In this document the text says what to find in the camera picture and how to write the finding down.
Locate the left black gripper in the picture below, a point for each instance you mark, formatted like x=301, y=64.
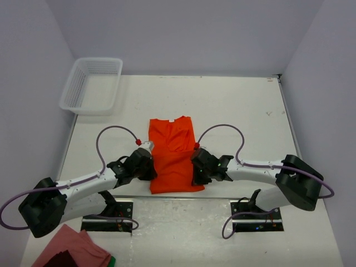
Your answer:
x=152, y=173

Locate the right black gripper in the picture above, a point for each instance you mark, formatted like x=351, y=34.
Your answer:
x=197, y=181

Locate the orange t shirt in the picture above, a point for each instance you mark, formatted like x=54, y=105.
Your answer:
x=174, y=143

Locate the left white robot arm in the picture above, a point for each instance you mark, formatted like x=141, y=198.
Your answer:
x=52, y=203

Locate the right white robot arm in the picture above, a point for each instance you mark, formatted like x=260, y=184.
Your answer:
x=293, y=181

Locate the white plastic basket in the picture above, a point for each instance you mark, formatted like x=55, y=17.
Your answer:
x=92, y=86

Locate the green folded t shirt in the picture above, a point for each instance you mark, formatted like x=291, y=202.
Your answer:
x=112, y=262

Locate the pink folded t shirt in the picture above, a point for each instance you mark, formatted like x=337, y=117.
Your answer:
x=79, y=245

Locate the dark maroon folded t shirt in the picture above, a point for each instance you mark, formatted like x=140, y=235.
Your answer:
x=62, y=259

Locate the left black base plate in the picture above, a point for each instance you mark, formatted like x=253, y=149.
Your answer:
x=120, y=209

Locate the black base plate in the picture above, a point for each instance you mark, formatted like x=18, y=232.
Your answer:
x=254, y=223
x=120, y=209

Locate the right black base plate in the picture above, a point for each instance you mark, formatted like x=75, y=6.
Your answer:
x=254, y=223

